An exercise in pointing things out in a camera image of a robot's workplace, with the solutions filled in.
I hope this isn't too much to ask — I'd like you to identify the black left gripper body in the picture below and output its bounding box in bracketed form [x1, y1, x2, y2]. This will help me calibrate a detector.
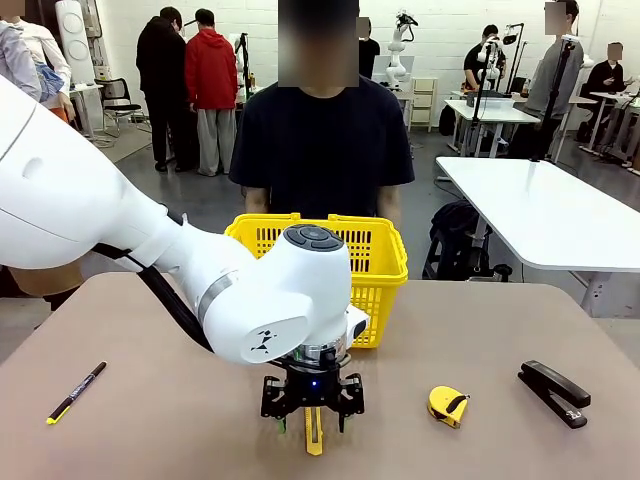
[286, 363, 347, 409]

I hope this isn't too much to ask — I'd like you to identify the yellow utility knife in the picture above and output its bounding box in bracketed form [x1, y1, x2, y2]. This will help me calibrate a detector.
[304, 407, 326, 457]

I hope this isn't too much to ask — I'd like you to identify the black yellow-tipped highlighter pen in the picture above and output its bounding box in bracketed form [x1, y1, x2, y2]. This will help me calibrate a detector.
[46, 361, 108, 426]

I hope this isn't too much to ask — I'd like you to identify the person's left forearm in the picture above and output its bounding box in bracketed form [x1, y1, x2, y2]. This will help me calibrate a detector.
[376, 183, 404, 221]

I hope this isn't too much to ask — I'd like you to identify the person's right forearm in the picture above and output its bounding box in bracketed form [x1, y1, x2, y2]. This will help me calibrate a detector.
[243, 185, 272, 218]

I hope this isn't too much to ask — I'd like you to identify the yellow plastic shopping basket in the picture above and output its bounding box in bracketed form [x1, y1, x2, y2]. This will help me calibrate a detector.
[223, 213, 410, 350]

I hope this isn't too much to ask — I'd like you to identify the person in black t-shirt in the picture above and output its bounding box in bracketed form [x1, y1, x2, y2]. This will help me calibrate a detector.
[228, 0, 416, 220]

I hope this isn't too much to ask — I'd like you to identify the person in red hoodie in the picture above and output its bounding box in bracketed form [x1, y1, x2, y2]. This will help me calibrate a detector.
[184, 8, 240, 177]

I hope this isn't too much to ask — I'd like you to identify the person behind in black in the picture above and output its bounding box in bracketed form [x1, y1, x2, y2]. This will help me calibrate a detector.
[356, 16, 382, 80]

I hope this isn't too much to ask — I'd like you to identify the person in black jacket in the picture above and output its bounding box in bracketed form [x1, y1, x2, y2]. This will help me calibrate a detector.
[135, 6, 195, 174]

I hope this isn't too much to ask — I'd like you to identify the person in black shirt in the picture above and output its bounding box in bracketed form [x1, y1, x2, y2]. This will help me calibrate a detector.
[462, 23, 507, 94]

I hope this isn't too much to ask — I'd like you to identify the person in grey sweater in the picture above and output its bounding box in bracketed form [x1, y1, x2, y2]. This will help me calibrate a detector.
[522, 0, 585, 154]

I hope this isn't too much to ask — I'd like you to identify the seated person in black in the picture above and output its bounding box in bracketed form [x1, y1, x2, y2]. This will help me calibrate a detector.
[583, 42, 632, 104]

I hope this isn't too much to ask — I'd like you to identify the yellow tape measure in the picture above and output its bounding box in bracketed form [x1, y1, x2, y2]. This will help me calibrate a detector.
[427, 385, 472, 428]

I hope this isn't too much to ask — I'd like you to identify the black backpack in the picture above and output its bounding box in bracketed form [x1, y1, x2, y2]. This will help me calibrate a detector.
[422, 199, 495, 281]

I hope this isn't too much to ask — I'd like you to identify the black stapler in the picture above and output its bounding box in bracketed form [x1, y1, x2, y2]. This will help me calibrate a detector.
[517, 359, 592, 430]

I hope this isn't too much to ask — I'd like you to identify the brown cardboard box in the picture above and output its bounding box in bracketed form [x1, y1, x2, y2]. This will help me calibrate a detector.
[8, 262, 85, 297]

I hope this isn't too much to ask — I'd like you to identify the large white table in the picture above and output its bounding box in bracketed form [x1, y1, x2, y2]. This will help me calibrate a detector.
[434, 156, 640, 317]

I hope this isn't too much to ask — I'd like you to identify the white drawer cart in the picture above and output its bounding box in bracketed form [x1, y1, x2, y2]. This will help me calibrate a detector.
[409, 76, 439, 132]

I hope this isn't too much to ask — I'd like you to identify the small white table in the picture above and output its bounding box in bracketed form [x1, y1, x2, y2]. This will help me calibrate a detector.
[443, 98, 543, 157]

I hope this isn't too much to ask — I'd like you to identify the black office chair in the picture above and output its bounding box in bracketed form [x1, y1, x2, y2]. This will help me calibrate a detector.
[93, 76, 153, 139]

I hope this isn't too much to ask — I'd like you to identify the figure in orange trousers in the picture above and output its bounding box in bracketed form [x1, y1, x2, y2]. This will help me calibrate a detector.
[19, 19, 76, 124]

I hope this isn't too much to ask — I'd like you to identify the white tower air conditioner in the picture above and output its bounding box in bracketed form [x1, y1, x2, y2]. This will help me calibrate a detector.
[54, 0, 97, 84]

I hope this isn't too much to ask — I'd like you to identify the figure in grey-blue shirt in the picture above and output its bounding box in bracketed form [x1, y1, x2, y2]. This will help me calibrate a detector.
[0, 18, 43, 104]

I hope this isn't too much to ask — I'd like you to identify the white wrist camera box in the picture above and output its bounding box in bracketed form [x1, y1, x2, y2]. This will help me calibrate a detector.
[344, 304, 372, 350]

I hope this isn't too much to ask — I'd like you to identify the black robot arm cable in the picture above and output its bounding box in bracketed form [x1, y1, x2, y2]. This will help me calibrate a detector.
[91, 243, 217, 355]

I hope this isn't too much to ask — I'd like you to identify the black camera stand pole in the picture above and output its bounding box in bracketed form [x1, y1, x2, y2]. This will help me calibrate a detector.
[528, 35, 580, 164]

